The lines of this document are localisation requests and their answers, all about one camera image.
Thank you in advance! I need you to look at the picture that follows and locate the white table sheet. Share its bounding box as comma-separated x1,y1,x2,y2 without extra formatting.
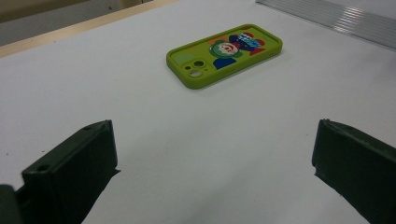
0,0,396,224

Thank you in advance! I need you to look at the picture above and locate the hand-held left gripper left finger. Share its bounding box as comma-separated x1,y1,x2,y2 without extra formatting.
15,119,121,224

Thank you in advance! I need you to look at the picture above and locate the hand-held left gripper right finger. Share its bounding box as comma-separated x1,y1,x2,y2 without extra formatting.
311,119,396,224

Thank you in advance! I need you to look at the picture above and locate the clear ridged plastic tray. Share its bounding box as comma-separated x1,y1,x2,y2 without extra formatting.
255,0,396,50

